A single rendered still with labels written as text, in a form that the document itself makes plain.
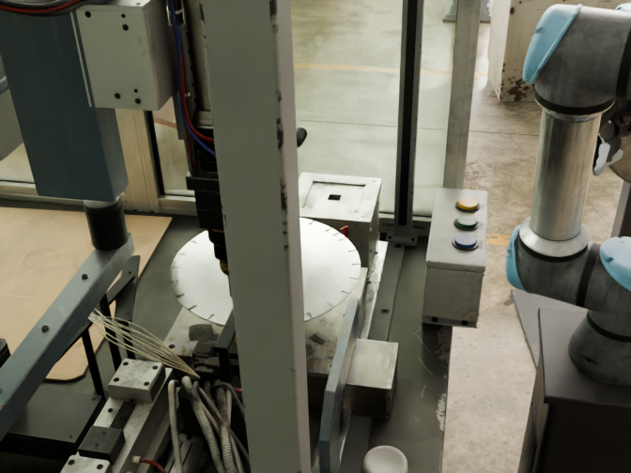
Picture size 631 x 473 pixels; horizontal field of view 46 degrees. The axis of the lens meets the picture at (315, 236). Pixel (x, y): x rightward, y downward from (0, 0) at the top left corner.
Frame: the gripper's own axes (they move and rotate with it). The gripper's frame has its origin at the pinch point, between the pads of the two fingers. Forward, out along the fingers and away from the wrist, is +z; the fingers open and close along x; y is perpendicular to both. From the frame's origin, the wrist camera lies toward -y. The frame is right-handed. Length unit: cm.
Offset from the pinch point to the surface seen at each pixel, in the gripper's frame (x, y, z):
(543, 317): -18.7, -28.2, 16.3
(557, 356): -28.4, -33.5, 16.3
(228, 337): -19, -93, -7
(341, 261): -7, -67, -4
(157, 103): -19, -98, -45
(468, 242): -8.5, -40.5, 0.3
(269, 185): -66, -105, -59
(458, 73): 13.7, -28.5, -23.4
